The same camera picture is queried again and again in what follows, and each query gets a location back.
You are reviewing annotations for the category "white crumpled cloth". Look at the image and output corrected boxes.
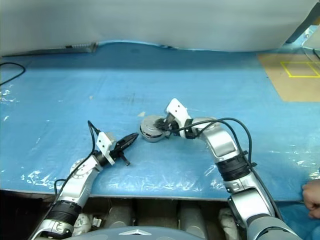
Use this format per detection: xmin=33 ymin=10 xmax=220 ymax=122
xmin=74 ymin=212 xmax=102 ymax=236
xmin=218 ymin=207 xmax=240 ymax=240

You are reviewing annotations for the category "blue table mat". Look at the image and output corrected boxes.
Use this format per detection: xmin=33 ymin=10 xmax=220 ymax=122
xmin=0 ymin=39 xmax=320 ymax=201

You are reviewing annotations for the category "black cable on table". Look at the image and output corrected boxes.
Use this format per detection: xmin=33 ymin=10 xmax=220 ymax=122
xmin=0 ymin=62 xmax=26 ymax=86

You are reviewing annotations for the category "white backdrop cloth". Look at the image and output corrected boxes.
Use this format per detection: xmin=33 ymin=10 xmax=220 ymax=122
xmin=0 ymin=0 xmax=320 ymax=57

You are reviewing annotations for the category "dark grey rounded shape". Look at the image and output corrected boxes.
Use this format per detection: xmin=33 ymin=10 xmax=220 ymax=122
xmin=106 ymin=198 xmax=135 ymax=227
xmin=179 ymin=199 xmax=221 ymax=226

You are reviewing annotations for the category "blue fabric sheet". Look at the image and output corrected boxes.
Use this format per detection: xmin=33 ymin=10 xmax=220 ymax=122
xmin=276 ymin=199 xmax=320 ymax=240

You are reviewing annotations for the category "brown cardboard sheet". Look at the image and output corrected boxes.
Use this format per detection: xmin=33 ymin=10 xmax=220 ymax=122
xmin=257 ymin=51 xmax=320 ymax=103

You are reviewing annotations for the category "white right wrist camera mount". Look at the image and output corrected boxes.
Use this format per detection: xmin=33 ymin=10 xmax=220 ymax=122
xmin=165 ymin=98 xmax=192 ymax=138

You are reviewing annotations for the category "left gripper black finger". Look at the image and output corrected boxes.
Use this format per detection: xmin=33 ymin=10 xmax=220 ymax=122
xmin=117 ymin=132 xmax=139 ymax=146
xmin=121 ymin=136 xmax=138 ymax=152

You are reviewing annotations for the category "grey metal frame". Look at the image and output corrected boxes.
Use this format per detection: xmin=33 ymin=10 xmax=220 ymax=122
xmin=284 ymin=0 xmax=320 ymax=44

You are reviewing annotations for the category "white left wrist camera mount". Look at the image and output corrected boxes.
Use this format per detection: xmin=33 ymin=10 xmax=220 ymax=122
xmin=96 ymin=131 xmax=118 ymax=165

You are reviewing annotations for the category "silver motor cover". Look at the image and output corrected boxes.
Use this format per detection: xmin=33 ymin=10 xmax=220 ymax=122
xmin=140 ymin=115 xmax=163 ymax=133

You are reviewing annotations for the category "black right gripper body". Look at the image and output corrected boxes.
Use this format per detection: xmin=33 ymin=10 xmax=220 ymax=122
xmin=163 ymin=112 xmax=181 ymax=138

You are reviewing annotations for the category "round grey metal part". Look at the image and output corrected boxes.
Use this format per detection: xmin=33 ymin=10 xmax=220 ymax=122
xmin=139 ymin=124 xmax=171 ymax=145

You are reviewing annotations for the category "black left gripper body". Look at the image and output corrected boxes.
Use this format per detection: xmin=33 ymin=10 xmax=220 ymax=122
xmin=109 ymin=142 xmax=132 ymax=167

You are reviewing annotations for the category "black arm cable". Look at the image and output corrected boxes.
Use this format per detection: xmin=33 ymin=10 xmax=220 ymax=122
xmin=51 ymin=120 xmax=102 ymax=208
xmin=172 ymin=117 xmax=285 ymax=221

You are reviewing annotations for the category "grey robot torso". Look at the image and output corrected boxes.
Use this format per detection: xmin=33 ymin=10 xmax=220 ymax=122
xmin=84 ymin=219 xmax=241 ymax=240

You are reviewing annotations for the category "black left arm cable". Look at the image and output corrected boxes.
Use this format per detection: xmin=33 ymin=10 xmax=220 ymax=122
xmin=51 ymin=120 xmax=102 ymax=208

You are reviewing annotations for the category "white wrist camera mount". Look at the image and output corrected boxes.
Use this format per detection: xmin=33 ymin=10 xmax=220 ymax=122
xmin=96 ymin=131 xmax=118 ymax=165
xmin=165 ymin=98 xmax=192 ymax=138

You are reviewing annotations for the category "person's bare hand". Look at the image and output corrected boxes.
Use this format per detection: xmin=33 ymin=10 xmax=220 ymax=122
xmin=301 ymin=179 xmax=320 ymax=220

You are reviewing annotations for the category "grey metal bar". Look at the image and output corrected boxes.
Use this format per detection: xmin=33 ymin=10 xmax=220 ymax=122
xmin=24 ymin=42 xmax=98 ymax=55

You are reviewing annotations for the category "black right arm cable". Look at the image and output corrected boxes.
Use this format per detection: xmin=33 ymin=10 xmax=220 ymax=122
xmin=172 ymin=117 xmax=285 ymax=221

